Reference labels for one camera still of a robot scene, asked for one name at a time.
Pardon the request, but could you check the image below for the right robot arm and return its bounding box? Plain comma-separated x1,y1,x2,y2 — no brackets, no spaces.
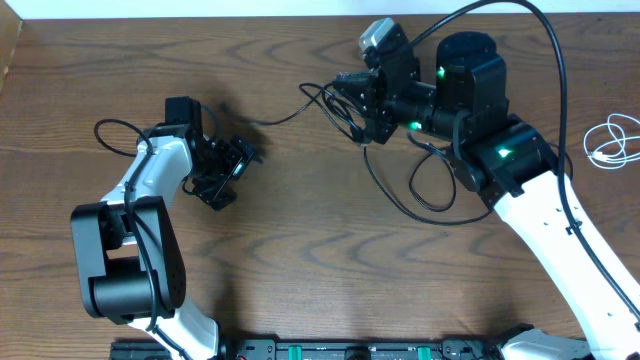
333,68,639,359

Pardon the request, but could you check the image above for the white usb cable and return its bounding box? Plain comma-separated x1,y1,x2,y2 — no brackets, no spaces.
583,113,640,171

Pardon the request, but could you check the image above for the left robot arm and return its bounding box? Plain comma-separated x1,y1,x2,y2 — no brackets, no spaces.
70,123,256,359

